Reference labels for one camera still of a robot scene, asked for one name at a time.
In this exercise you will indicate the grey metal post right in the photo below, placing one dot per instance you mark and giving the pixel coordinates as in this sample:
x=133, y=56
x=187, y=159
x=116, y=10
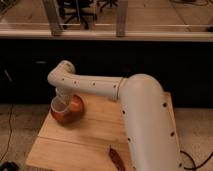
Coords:
x=121, y=18

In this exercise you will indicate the grey metal post left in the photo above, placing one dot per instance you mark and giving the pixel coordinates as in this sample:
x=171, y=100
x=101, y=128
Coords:
x=52, y=17

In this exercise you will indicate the black office chair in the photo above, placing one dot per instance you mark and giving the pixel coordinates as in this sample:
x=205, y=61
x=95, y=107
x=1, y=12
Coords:
x=75, y=9
x=106, y=2

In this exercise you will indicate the black object floor corner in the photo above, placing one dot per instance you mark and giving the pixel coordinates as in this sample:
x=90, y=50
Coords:
x=9, y=166

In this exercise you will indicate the white ceramic cup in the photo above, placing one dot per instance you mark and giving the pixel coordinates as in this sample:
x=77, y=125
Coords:
x=58, y=107

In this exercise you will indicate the orange ceramic bowl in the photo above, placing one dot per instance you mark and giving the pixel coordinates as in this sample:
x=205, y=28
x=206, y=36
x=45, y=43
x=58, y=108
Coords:
x=77, y=110

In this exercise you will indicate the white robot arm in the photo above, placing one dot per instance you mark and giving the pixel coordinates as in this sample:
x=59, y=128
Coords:
x=151, y=134

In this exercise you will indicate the black cable floor right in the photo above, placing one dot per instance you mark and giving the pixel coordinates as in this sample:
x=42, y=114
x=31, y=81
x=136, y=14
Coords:
x=194, y=166

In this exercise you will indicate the grey metal post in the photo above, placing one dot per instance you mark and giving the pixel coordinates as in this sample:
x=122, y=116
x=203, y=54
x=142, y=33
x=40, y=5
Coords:
x=52, y=17
x=121, y=18

